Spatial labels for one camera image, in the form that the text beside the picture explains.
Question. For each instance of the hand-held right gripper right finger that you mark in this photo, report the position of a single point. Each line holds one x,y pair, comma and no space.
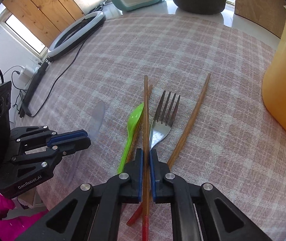
154,180

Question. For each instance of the yellow plastic container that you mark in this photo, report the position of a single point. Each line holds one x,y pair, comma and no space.
283,93

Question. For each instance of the wooden plank board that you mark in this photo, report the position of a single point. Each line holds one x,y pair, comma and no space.
40,10

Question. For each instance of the light wooden board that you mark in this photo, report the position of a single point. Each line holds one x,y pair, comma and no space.
258,5

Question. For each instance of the pink checkered tablecloth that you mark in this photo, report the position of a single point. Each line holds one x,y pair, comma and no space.
208,55

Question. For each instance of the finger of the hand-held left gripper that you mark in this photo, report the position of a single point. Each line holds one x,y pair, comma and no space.
75,146
67,136

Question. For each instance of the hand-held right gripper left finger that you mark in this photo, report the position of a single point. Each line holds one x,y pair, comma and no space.
140,180

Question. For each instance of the metal fork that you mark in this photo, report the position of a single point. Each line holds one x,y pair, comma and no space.
159,130

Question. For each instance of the black scissors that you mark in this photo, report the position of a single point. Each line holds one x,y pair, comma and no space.
99,6

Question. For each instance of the red wooden chopstick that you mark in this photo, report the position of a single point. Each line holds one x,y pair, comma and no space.
146,120
189,120
134,218

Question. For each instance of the white power strip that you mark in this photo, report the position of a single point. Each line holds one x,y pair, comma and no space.
27,74

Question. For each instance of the green plastic spoon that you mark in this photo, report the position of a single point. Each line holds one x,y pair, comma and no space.
135,118

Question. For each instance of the white framed window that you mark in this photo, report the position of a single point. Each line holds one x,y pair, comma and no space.
20,34

